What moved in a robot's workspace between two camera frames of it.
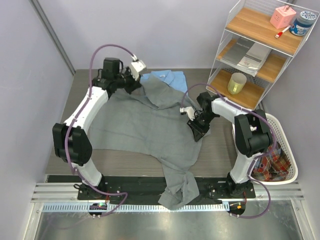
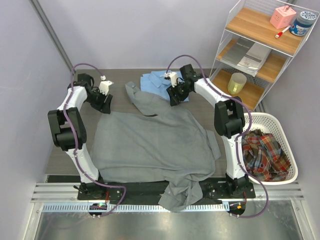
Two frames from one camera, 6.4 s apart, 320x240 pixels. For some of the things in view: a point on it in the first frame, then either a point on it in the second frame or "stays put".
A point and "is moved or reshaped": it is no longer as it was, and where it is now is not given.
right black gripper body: x=201 y=124 to x=179 y=91
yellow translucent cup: x=236 y=83 stays put
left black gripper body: x=130 y=83 to x=97 y=100
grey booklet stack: x=247 y=55 stays put
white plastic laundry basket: x=281 y=136 stays put
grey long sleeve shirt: x=149 y=119 is moved or reshaped
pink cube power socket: x=283 y=17 stays put
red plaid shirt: x=273 y=166 stays put
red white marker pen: x=279 y=34 stays put
